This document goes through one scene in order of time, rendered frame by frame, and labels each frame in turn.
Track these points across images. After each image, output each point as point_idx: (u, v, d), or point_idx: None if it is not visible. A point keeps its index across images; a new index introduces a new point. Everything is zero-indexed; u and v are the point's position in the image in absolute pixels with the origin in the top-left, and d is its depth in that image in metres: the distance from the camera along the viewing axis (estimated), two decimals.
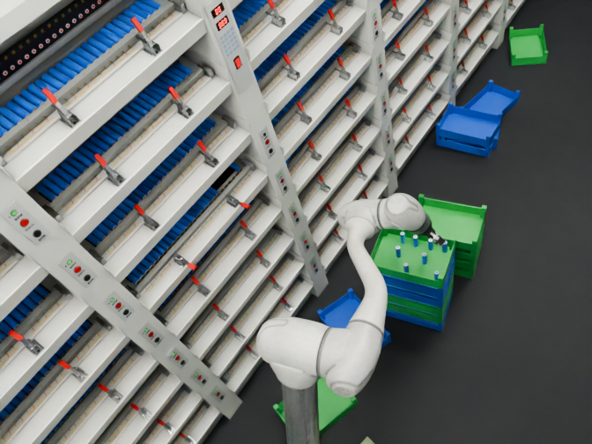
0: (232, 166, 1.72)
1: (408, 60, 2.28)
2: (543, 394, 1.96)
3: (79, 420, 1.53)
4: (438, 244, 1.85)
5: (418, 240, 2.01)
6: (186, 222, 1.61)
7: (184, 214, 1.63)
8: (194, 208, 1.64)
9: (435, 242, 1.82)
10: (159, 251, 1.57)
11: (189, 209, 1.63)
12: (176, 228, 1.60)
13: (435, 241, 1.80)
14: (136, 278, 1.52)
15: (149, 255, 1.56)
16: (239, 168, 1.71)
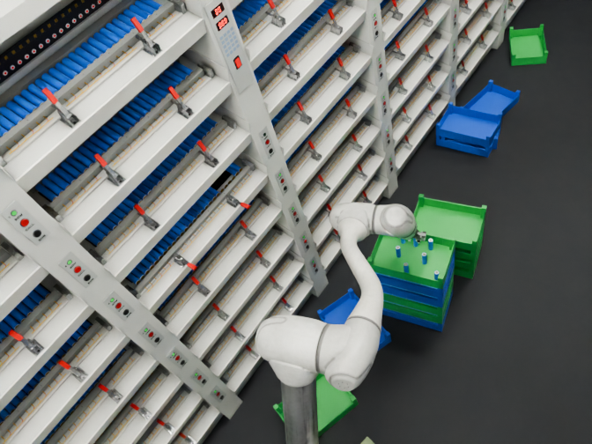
0: (232, 166, 1.72)
1: (408, 60, 2.28)
2: (543, 394, 1.96)
3: (79, 420, 1.53)
4: (418, 242, 1.95)
5: None
6: (186, 222, 1.61)
7: (184, 214, 1.63)
8: (194, 208, 1.64)
9: (417, 240, 1.92)
10: (159, 251, 1.57)
11: (189, 209, 1.63)
12: (176, 228, 1.60)
13: (418, 240, 1.89)
14: (136, 278, 1.52)
15: (149, 255, 1.56)
16: (239, 168, 1.71)
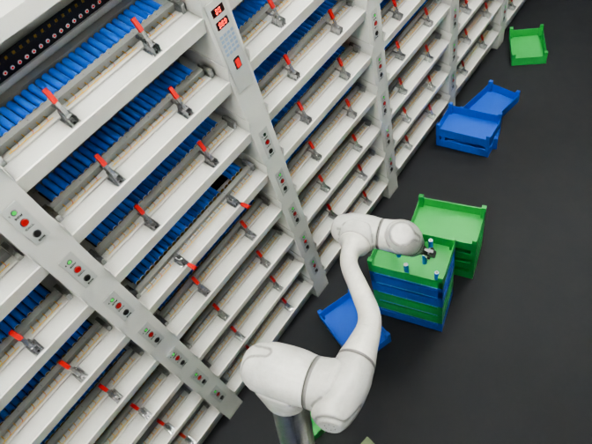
0: (232, 166, 1.72)
1: (408, 60, 2.28)
2: (543, 394, 1.96)
3: (79, 420, 1.53)
4: (427, 258, 1.82)
5: (223, 174, 1.71)
6: (186, 222, 1.61)
7: (184, 214, 1.63)
8: (194, 208, 1.64)
9: (426, 257, 1.78)
10: (159, 251, 1.57)
11: (189, 209, 1.63)
12: (176, 228, 1.60)
13: (427, 256, 1.76)
14: (136, 278, 1.52)
15: (149, 255, 1.56)
16: (239, 168, 1.71)
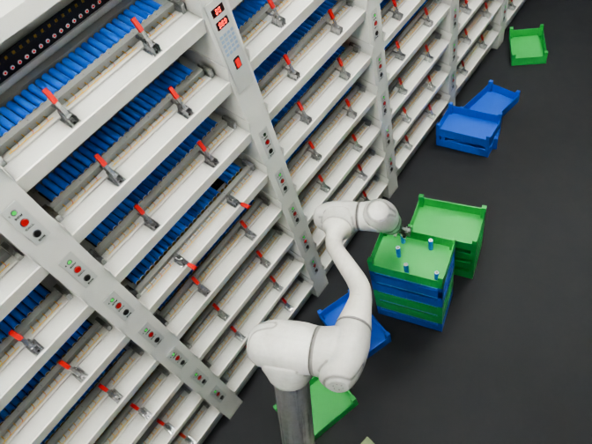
0: (232, 166, 1.72)
1: (408, 60, 2.28)
2: (543, 394, 1.96)
3: (79, 420, 1.53)
4: (403, 238, 1.95)
5: (223, 174, 1.71)
6: (186, 222, 1.61)
7: (184, 214, 1.63)
8: (194, 208, 1.64)
9: (403, 236, 1.92)
10: (159, 251, 1.57)
11: (189, 209, 1.63)
12: (176, 228, 1.60)
13: (403, 235, 1.90)
14: (136, 278, 1.52)
15: (149, 255, 1.56)
16: (239, 168, 1.71)
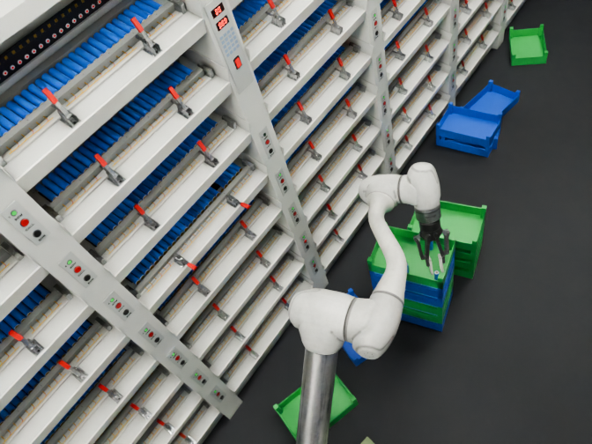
0: (232, 166, 1.72)
1: (408, 60, 2.28)
2: (543, 394, 1.96)
3: (79, 420, 1.53)
4: (442, 266, 1.84)
5: (223, 174, 1.71)
6: (186, 222, 1.61)
7: (184, 214, 1.63)
8: (194, 208, 1.64)
9: (441, 258, 1.83)
10: (159, 251, 1.57)
11: (189, 209, 1.63)
12: (176, 228, 1.60)
13: (442, 253, 1.82)
14: (136, 278, 1.52)
15: (149, 255, 1.56)
16: (239, 168, 1.71)
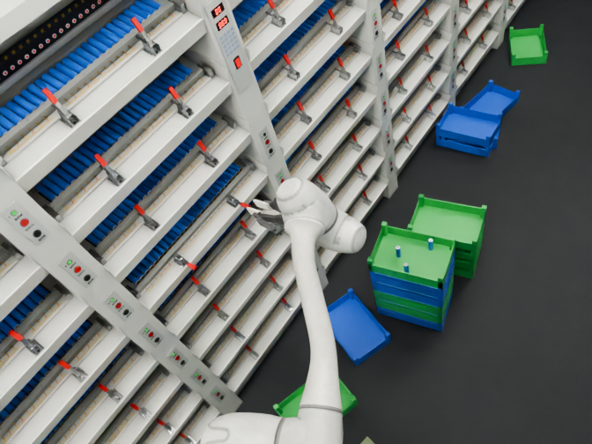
0: (232, 166, 1.72)
1: (408, 60, 2.28)
2: (543, 394, 1.96)
3: (79, 420, 1.53)
4: (263, 207, 1.60)
5: (223, 174, 1.71)
6: (186, 222, 1.61)
7: (184, 214, 1.63)
8: (194, 208, 1.64)
9: (270, 208, 1.57)
10: (159, 251, 1.57)
11: (189, 209, 1.63)
12: (176, 228, 1.60)
13: (276, 208, 1.56)
14: (136, 278, 1.52)
15: (149, 255, 1.56)
16: (239, 168, 1.71)
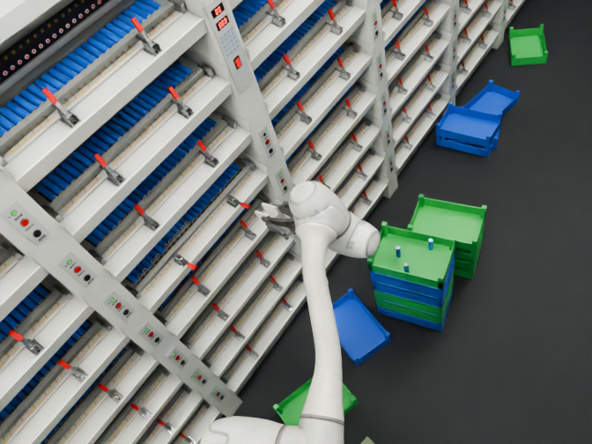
0: (232, 166, 1.72)
1: (408, 60, 2.28)
2: (543, 394, 1.96)
3: (79, 420, 1.53)
4: (271, 210, 1.56)
5: (223, 174, 1.71)
6: (182, 219, 1.62)
7: (184, 214, 1.63)
8: (194, 208, 1.64)
9: (279, 212, 1.54)
10: (159, 251, 1.57)
11: (189, 209, 1.63)
12: (173, 225, 1.61)
13: (284, 211, 1.53)
14: (136, 278, 1.52)
15: (146, 254, 1.56)
16: (239, 168, 1.71)
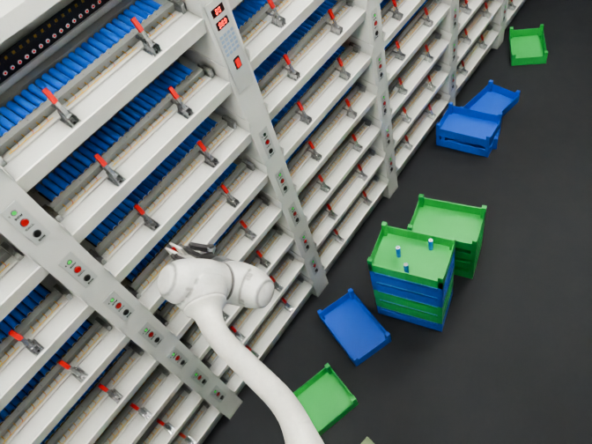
0: (228, 165, 1.72)
1: (408, 60, 2.28)
2: (543, 394, 1.96)
3: (79, 420, 1.53)
4: (180, 250, 1.51)
5: None
6: (182, 219, 1.62)
7: None
8: (190, 205, 1.64)
9: (186, 253, 1.49)
10: (155, 248, 1.57)
11: None
12: (173, 225, 1.61)
13: None
14: (132, 276, 1.53)
15: None
16: (235, 166, 1.71)
